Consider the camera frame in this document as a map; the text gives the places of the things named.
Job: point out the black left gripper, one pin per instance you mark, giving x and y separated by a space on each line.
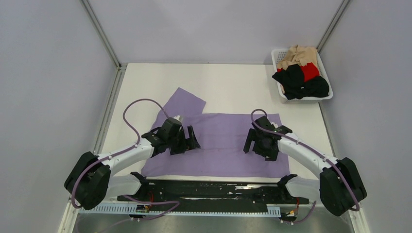
187 144

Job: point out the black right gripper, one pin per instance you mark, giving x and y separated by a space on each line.
269 155

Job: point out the purple t shirt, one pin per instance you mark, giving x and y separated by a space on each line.
221 137

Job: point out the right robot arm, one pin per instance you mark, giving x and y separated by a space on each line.
338 184

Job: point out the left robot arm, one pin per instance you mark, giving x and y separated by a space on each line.
94 178

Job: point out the black t shirt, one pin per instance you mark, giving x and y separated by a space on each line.
317 87

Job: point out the white plastic laundry basket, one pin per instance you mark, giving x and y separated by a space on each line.
277 55

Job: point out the red t shirt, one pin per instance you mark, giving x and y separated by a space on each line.
296 74

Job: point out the beige t shirt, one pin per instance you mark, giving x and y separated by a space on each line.
298 55

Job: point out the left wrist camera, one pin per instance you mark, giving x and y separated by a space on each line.
179 118

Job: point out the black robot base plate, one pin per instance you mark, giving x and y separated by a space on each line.
217 196

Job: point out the white slotted cable duct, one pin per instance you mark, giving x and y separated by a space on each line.
128 208

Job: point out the left aluminium corner post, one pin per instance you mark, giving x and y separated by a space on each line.
100 32

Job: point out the aluminium corner post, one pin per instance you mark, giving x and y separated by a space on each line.
100 32
333 24

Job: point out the right aluminium corner post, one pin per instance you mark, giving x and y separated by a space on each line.
333 24

